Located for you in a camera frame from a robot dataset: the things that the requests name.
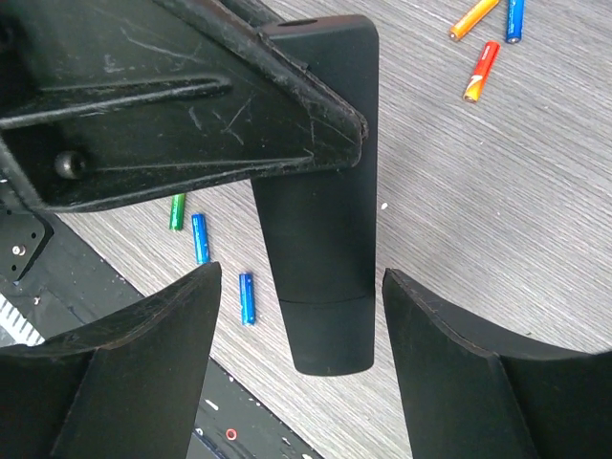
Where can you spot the blue battery upper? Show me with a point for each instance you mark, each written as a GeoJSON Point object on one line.
{"type": "Point", "coordinates": [515, 15]}

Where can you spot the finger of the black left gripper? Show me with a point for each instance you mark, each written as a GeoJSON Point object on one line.
{"type": "Point", "coordinates": [106, 104]}

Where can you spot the blue battery near green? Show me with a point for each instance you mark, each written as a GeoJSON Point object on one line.
{"type": "Point", "coordinates": [200, 238]}

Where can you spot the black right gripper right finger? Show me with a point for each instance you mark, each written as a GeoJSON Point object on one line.
{"type": "Point", "coordinates": [473, 389]}

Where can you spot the red orange battery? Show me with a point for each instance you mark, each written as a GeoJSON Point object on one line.
{"type": "Point", "coordinates": [481, 72]}

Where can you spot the white slotted cable duct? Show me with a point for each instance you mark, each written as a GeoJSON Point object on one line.
{"type": "Point", "coordinates": [15, 328]}

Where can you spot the black remote control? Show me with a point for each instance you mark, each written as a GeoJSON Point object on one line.
{"type": "Point", "coordinates": [320, 228]}

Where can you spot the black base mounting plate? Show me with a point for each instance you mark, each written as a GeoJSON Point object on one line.
{"type": "Point", "coordinates": [58, 282]}

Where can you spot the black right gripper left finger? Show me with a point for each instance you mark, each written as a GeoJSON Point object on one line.
{"type": "Point", "coordinates": [125, 386]}

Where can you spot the blue battery lower right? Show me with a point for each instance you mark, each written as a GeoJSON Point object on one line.
{"type": "Point", "coordinates": [248, 312]}

